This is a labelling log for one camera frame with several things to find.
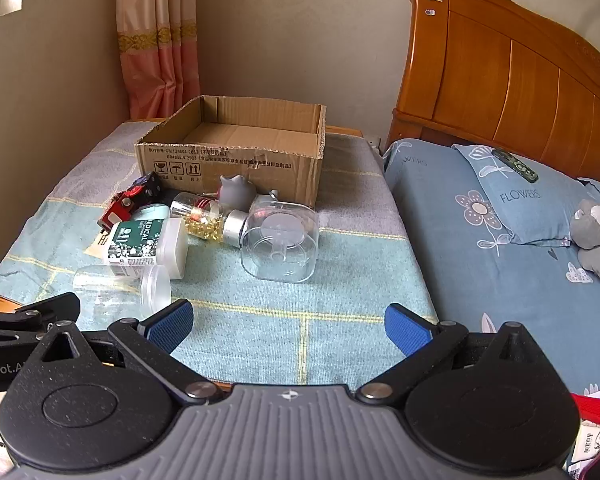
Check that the large clear square jar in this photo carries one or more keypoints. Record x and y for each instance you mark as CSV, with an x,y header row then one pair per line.
x,y
280,255

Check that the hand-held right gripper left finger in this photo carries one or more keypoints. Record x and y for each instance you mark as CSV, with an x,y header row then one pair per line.
x,y
169,329

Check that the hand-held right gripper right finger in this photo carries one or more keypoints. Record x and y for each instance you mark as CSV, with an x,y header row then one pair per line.
x,y
405,331

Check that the tall clear plastic jar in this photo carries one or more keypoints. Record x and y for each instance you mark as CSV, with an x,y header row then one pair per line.
x,y
155,287

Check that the red tasselled item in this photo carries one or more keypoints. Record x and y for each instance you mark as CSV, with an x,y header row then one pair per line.
x,y
597,410

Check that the pink and beige curtain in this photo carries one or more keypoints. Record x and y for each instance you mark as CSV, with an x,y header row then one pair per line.
x,y
155,35

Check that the yellow capsule bottle silver cap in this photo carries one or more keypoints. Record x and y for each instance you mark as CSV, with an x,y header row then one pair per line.
x,y
235,227

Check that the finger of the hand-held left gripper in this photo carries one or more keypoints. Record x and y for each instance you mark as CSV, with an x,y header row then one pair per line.
x,y
40,312

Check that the blue floral pillow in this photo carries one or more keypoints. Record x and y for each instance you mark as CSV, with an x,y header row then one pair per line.
x,y
530,205

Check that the white bottle with green label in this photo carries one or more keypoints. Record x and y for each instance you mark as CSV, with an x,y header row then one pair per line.
x,y
170,250

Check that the teal plaid cloth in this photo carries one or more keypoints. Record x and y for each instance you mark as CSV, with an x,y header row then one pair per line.
x,y
280,330

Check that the cardboard box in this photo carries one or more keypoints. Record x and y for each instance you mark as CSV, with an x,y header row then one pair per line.
x,y
230,165

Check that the grey cat figure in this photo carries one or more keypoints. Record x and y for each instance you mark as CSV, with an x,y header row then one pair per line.
x,y
235,192

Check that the beige printed card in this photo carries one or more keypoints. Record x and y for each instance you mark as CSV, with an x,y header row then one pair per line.
x,y
97,246

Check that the grey plush toy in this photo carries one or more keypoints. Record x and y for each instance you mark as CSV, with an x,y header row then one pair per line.
x,y
587,230

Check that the blue floral bed sheet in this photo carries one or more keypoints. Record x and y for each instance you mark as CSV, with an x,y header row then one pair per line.
x,y
455,270

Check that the printed paper packet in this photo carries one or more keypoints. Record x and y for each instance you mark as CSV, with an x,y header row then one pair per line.
x,y
587,450

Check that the red toy train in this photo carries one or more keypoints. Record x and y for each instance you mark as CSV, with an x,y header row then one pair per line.
x,y
130,200

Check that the wooden bed headboard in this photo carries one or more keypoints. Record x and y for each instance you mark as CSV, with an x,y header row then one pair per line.
x,y
505,85

